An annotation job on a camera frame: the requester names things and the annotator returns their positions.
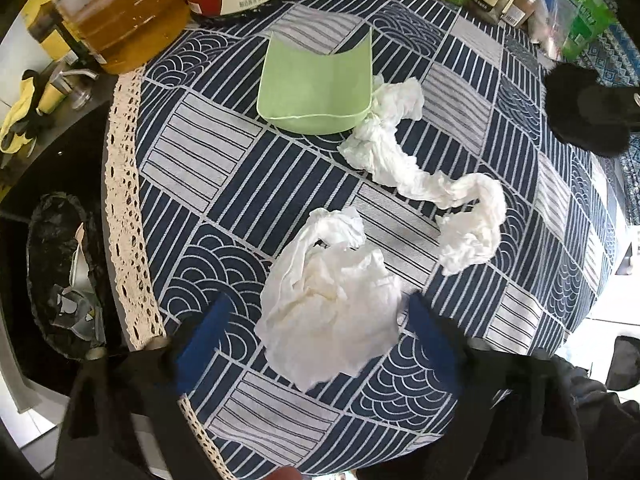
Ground bin with black bag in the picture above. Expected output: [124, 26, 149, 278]
[26, 192, 109, 361]

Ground grey plastic bag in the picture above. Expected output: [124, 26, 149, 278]
[50, 284, 98, 336]

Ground metal soap pump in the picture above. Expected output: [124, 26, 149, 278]
[47, 67, 98, 111]

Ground yellow oil jug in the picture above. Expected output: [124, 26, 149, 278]
[29, 0, 76, 61]

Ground person's dark clothing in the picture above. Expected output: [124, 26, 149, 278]
[565, 357, 640, 480]

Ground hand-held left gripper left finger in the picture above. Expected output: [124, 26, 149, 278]
[52, 292, 236, 480]

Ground black sink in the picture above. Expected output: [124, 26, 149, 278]
[0, 105, 121, 396]

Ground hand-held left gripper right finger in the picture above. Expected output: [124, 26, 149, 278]
[405, 294, 586, 480]

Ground yellow rubber gloves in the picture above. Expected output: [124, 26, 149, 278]
[0, 71, 68, 154]

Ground twisted white tissue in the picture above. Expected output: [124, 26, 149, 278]
[339, 74, 507, 277]

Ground black round coaster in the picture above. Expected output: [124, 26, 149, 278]
[544, 62, 635, 157]

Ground green packet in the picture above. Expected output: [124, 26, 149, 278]
[559, 0, 622, 62]

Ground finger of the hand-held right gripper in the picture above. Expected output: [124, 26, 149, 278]
[575, 82, 640, 128]

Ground brown spice jar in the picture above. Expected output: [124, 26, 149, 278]
[502, 0, 540, 29]

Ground blue white patterned tablecloth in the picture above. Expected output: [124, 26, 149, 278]
[102, 0, 621, 480]

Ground blue patterned cloth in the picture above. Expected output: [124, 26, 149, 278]
[584, 25, 640, 191]

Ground clear oil dispenser jar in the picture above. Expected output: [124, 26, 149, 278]
[54, 0, 192, 76]

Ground clear plastic bag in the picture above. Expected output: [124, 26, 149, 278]
[529, 0, 577, 61]

